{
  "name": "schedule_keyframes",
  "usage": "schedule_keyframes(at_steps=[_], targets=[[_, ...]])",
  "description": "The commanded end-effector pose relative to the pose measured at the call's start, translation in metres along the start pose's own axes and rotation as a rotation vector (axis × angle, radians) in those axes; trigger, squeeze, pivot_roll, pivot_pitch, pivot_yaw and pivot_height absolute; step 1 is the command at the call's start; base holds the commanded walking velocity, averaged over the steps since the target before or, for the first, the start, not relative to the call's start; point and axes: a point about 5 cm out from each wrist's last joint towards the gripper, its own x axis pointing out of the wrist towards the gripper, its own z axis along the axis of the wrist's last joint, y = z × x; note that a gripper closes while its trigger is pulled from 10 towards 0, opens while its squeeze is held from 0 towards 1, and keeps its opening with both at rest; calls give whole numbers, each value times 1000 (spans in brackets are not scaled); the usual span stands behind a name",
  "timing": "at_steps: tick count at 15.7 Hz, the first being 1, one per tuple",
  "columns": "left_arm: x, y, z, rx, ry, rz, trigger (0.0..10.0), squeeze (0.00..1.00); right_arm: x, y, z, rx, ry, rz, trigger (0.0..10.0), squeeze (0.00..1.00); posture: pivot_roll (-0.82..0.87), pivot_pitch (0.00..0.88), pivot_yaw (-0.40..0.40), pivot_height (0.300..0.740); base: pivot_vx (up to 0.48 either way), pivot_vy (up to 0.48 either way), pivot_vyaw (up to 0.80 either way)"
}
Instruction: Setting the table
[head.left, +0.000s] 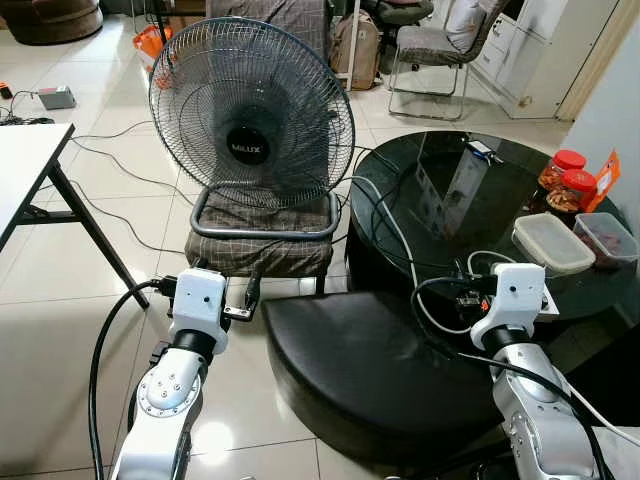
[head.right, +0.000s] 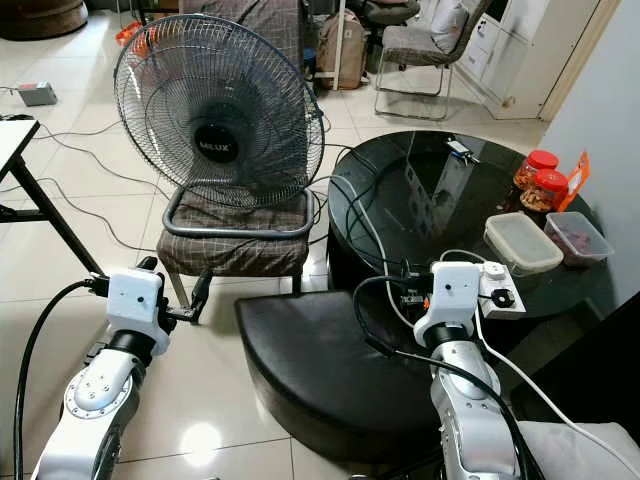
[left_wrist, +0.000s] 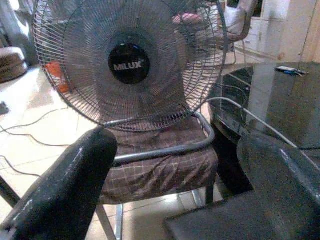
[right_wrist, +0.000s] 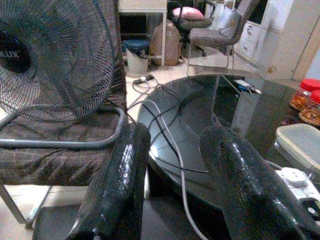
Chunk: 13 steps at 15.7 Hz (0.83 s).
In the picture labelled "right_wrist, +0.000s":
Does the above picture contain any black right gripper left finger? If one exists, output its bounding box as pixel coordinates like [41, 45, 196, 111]
[66, 122, 152, 240]

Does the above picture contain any brown plaid metal-frame chair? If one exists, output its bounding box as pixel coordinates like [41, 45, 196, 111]
[0, 0, 131, 231]

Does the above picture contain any black office chair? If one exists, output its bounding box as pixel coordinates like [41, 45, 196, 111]
[167, 0, 216, 57]

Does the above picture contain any black standing fan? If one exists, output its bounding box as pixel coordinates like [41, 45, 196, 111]
[0, 0, 126, 123]

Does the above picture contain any grey cushion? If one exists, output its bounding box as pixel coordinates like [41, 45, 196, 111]
[218, 8, 242, 40]

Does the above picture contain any clear container with grey lid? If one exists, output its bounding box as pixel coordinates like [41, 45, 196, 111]
[274, 123, 320, 176]

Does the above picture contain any brown sack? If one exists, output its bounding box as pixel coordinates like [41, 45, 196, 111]
[149, 19, 182, 66]

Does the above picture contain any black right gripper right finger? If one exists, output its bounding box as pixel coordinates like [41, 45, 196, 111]
[199, 124, 320, 240]

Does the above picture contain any white power strip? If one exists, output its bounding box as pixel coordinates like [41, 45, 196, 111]
[273, 166, 320, 223]

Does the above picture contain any grey cable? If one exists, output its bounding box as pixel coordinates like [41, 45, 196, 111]
[142, 99, 213, 240]

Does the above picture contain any pink pillow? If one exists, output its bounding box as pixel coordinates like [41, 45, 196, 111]
[172, 6, 206, 20]

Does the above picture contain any white bin with blue bag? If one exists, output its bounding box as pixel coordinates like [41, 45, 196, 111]
[122, 39, 151, 76]

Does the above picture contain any red-lidded snack jar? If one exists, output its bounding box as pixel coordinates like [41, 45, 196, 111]
[289, 78, 320, 111]
[298, 89, 320, 127]

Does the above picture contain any white cabinet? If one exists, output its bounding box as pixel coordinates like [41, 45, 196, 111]
[234, 0, 295, 68]

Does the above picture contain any black glass table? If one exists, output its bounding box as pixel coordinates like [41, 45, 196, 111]
[137, 73, 320, 240]

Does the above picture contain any dark floor power strip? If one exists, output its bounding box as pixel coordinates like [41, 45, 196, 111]
[132, 74, 155, 85]

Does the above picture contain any white desk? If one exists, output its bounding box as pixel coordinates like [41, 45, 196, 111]
[117, 0, 168, 66]

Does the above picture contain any blue and white device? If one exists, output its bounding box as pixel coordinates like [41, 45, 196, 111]
[233, 79, 262, 95]

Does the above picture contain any grey metal-frame chair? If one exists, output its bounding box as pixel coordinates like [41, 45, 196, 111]
[186, 0, 260, 76]

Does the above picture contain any thin black cable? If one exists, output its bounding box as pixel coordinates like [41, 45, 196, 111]
[107, 84, 211, 175]

